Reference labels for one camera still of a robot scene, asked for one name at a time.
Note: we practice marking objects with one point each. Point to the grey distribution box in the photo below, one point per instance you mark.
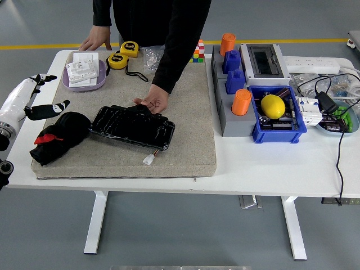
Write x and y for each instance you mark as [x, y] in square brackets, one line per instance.
[264, 60]

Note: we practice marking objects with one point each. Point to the blue block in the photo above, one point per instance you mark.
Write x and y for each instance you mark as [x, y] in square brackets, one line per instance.
[232, 62]
[235, 82]

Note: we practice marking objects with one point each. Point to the white switch plate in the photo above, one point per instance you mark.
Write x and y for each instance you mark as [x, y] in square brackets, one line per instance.
[85, 56]
[84, 83]

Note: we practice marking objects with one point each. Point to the white socket module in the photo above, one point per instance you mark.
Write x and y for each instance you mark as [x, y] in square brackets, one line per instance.
[81, 70]

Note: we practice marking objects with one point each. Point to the white table leg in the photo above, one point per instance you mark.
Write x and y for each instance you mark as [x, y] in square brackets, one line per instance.
[95, 225]
[294, 227]

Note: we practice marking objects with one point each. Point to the orange cylinder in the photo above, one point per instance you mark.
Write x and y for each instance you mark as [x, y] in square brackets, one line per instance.
[241, 102]
[227, 43]

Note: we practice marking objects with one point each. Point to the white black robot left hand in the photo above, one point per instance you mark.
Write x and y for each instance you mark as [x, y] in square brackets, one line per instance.
[17, 98]

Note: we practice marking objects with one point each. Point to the table control box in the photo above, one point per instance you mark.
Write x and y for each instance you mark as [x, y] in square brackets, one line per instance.
[348, 201]

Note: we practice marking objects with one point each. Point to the person's right hand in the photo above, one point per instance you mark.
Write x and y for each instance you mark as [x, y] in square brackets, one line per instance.
[98, 35]

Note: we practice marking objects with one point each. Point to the dark circuit boards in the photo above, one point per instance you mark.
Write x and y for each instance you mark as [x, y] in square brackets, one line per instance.
[281, 123]

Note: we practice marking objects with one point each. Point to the small grey peg base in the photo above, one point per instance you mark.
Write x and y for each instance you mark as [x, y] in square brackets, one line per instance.
[215, 64]

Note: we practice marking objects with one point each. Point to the white circuit breaker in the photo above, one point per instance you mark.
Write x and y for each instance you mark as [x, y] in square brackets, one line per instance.
[309, 112]

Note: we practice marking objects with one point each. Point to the black glossy panel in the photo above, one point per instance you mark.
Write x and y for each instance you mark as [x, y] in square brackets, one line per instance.
[132, 129]

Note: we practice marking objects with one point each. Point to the blue plastic bin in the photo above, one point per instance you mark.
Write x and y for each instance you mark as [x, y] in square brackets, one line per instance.
[278, 136]

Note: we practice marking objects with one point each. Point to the purple tray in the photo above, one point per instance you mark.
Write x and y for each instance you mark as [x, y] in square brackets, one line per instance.
[84, 88]

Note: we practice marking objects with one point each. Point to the colourful puzzle cube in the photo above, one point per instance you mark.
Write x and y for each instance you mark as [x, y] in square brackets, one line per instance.
[198, 53]

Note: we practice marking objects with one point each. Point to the white power strip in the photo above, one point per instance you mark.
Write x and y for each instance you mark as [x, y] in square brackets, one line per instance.
[312, 64]

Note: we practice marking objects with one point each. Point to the yellow lemon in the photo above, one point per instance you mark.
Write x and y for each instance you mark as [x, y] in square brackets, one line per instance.
[272, 106]

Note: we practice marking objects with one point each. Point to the grey-brown mat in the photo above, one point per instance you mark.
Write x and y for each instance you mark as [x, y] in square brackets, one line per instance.
[182, 140]

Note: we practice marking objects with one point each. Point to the person's left hand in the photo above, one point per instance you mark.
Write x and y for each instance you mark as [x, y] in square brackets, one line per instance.
[156, 99]

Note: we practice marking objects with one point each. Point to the large grey peg base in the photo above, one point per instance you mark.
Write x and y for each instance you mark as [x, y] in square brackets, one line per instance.
[236, 125]

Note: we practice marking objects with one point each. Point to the black rag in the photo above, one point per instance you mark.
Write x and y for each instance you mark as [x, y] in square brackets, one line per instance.
[64, 132]

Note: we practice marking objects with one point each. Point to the person's torso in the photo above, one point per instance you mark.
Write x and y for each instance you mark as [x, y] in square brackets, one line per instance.
[140, 19]

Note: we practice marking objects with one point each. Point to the white cart with red wheel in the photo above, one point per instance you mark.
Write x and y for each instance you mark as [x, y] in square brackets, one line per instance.
[354, 40]

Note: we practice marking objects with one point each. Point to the light blue dish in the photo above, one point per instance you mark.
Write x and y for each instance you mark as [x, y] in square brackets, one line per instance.
[354, 123]

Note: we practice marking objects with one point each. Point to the brown capacitor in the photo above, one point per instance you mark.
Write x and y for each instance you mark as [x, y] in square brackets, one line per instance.
[282, 92]

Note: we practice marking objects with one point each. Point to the green terminal blocks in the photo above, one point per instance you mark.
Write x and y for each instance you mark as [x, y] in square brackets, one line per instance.
[344, 115]

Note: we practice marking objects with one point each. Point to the clear bag of small parts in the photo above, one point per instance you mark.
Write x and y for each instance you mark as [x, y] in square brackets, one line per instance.
[309, 81]

